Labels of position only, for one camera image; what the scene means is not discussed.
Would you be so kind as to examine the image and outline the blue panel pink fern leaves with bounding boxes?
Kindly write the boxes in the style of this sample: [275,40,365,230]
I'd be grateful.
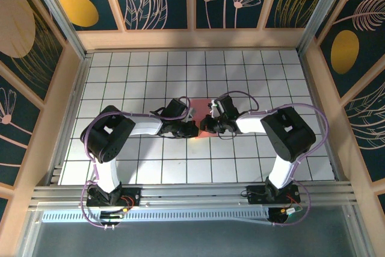
[339,81,385,184]

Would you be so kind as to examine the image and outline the aluminium table side rail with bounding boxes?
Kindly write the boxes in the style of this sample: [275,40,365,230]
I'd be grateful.
[46,54,93,185]
[297,49,351,183]

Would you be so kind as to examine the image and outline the aluminium frame leg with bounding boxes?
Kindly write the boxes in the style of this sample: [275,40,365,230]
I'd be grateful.
[14,208,43,257]
[345,205,374,257]

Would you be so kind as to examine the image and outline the blue panel yellow oval feather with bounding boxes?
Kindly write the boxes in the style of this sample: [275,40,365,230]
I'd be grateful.
[45,0,126,33]

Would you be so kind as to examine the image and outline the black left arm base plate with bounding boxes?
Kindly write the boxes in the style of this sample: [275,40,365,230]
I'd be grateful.
[85,187,142,208]

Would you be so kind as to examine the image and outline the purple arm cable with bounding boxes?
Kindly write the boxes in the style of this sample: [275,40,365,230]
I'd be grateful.
[79,96,193,230]
[221,90,329,228]

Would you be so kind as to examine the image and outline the aluminium corner post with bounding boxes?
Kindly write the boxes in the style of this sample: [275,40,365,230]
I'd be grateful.
[296,0,353,55]
[25,0,91,59]

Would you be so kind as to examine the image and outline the panel beige disc gold lines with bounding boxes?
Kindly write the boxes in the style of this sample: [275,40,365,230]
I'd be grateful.
[0,0,67,103]

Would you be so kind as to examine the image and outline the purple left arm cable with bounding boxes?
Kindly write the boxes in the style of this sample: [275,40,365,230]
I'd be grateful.
[79,96,193,230]

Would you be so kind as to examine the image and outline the pink square paper sheet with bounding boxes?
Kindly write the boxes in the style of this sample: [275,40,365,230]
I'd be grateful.
[189,98,215,140]

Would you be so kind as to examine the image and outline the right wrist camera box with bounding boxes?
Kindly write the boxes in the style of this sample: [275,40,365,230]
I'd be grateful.
[209,99,226,119]

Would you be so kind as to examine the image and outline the long aluminium mounting rail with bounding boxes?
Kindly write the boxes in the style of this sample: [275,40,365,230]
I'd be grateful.
[28,181,360,210]

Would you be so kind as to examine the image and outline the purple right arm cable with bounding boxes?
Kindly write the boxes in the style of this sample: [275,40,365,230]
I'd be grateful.
[221,90,329,228]

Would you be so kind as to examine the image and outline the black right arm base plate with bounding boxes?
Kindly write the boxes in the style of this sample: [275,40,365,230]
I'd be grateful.
[245,185,301,206]

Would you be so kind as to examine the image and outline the slotted grey cable duct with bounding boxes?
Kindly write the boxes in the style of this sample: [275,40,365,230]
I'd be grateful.
[40,208,273,224]

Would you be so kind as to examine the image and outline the blue panel single pink flower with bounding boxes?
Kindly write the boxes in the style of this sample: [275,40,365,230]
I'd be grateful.
[0,60,46,191]

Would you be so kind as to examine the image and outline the blue panel yellow oval fern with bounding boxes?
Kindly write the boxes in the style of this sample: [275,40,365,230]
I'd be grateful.
[312,0,385,100]

